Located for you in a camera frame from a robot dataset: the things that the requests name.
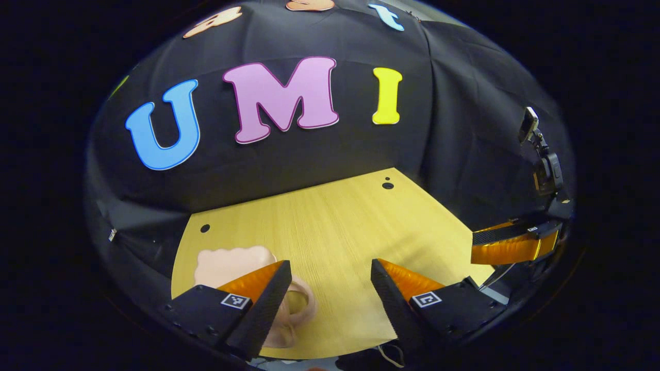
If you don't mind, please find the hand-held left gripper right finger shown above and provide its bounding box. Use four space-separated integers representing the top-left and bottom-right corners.
370 258 508 357

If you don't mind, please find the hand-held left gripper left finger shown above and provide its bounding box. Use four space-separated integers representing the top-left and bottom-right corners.
162 260 293 361

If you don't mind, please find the black backdrop cloth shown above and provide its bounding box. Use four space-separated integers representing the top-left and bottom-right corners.
85 0 575 310

